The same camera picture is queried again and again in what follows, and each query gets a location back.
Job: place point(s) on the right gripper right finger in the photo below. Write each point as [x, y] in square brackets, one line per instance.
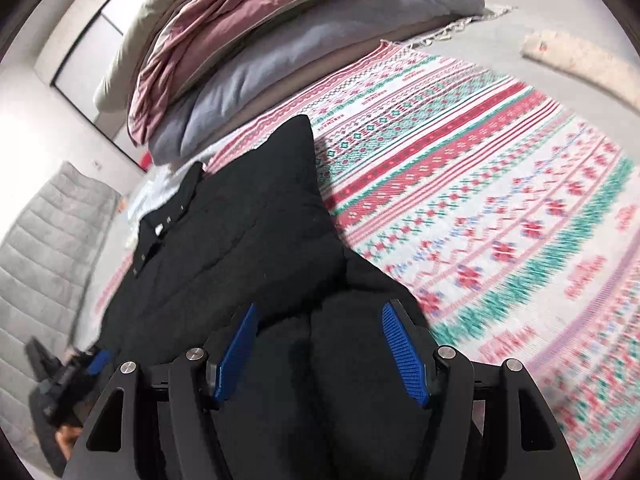
[487, 421]

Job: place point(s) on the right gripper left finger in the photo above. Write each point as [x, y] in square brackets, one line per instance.
[151, 420]

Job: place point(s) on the black large jacket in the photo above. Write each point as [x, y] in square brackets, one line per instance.
[320, 396]

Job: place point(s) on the person's left hand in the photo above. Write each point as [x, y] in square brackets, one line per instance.
[66, 436]

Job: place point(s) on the grey tufted headboard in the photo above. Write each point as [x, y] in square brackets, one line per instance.
[47, 258]

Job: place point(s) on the patterned pink green bedspread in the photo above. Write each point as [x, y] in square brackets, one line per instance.
[514, 224]

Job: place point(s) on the white fabric on bed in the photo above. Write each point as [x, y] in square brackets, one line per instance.
[158, 187]

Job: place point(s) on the red small object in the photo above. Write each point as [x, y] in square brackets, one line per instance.
[146, 161]

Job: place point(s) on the beige folded quilt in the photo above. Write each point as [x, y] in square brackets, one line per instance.
[116, 87]

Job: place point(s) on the pink folded quilt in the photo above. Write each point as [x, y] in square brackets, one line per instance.
[193, 40]

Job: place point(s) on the grey folded quilt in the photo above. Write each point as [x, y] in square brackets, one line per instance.
[272, 65]

